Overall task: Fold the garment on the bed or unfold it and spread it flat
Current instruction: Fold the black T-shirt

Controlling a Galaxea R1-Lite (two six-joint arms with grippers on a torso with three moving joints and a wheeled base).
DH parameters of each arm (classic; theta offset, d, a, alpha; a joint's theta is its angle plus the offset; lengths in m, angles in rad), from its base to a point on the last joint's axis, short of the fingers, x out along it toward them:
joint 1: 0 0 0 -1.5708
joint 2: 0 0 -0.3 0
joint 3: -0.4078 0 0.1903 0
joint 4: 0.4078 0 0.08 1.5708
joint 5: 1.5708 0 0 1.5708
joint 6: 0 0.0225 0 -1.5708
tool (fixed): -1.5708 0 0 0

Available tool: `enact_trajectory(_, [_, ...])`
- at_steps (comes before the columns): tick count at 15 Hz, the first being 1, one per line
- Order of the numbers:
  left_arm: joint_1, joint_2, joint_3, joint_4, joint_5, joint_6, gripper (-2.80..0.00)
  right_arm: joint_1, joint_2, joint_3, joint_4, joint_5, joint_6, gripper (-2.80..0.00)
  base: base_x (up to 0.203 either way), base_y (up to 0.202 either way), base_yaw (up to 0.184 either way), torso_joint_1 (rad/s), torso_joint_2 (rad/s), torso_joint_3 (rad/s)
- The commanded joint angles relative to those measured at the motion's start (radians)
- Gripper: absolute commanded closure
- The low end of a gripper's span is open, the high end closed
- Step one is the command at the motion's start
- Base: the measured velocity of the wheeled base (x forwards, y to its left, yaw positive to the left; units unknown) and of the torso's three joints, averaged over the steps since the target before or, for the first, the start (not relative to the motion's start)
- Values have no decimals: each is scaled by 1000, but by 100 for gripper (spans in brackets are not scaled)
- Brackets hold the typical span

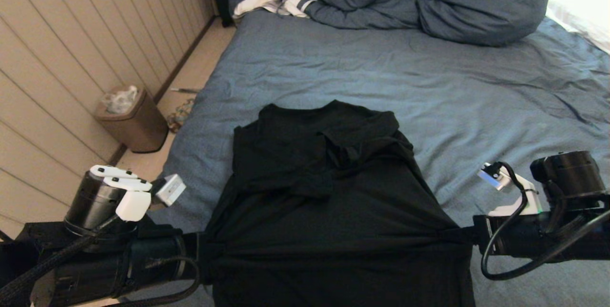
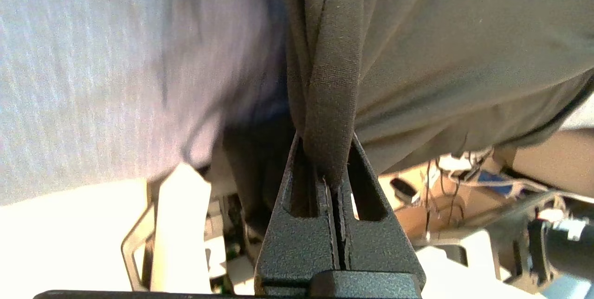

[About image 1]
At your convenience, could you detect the blue bed sheet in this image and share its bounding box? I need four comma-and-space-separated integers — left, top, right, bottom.
119, 9, 610, 307

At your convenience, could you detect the clear plastic bin liner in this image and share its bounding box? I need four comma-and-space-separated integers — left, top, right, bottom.
102, 85, 140, 114

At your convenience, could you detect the white pillow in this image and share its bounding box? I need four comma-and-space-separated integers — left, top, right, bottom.
547, 0, 610, 55

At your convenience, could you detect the brown trash bin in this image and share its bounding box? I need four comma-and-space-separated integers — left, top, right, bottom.
94, 85, 169, 154

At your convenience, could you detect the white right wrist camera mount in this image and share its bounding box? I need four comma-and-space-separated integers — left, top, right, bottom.
478, 162, 544, 217

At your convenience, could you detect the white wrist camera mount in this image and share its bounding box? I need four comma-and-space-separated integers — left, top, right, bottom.
90, 164, 187, 222
478, 162, 544, 217

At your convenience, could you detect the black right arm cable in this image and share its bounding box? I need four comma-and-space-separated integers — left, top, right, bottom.
480, 162, 610, 281

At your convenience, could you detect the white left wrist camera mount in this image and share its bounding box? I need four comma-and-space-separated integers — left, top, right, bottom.
90, 164, 187, 222

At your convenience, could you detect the black moon print T-shirt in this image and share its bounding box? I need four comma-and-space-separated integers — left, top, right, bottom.
204, 100, 476, 307

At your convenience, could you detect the patterned item on floor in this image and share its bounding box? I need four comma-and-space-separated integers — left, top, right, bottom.
167, 99, 197, 133

